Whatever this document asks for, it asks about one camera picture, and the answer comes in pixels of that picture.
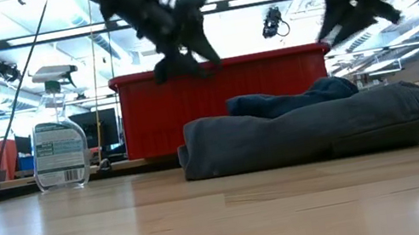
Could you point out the red plastic laundry basket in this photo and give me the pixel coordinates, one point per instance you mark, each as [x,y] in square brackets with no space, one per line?
[148,115]

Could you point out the small grey object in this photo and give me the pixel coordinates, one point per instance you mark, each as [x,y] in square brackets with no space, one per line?
[104,166]

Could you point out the black aluminium table frame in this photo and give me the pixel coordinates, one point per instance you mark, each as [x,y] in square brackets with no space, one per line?
[11,194]

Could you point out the navy blue garment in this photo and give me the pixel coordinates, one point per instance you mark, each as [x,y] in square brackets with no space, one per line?
[276,103]

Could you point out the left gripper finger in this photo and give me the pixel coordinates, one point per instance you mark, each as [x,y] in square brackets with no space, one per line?
[203,43]
[179,66]

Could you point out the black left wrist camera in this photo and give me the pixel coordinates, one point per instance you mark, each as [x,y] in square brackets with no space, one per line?
[193,2]

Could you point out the blue box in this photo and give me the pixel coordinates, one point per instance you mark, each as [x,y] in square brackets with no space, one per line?
[26,163]

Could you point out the large black monitor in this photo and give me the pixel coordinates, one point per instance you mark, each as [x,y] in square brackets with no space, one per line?
[84,128]

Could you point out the small black monitor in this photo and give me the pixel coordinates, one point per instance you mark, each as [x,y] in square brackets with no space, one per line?
[23,145]

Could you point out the clear spray bottle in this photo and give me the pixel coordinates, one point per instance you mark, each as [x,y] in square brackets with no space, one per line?
[61,156]

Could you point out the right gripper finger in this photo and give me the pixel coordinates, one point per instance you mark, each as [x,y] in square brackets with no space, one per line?
[356,27]
[336,13]

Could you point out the dark grey sweatshirt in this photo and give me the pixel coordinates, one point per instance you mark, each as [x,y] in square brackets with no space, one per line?
[303,135]

